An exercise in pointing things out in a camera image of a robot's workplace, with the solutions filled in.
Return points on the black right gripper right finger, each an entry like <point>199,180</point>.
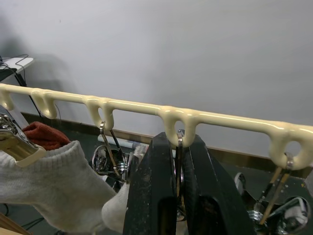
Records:
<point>207,191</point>

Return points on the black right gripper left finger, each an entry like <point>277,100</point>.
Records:
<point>146,195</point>

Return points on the chrome metal hanger clip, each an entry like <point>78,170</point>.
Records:
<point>296,215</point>
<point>180,144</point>
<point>106,140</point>

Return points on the cream clip hanger bar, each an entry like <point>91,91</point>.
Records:
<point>137,109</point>

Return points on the chrome clip with cream pad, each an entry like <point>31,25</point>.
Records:
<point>17,147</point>

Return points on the white knit sock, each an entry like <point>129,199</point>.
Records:
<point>56,181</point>

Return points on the red knit sock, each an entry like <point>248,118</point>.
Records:
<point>46,135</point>

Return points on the white background desk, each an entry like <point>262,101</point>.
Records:
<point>14,64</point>

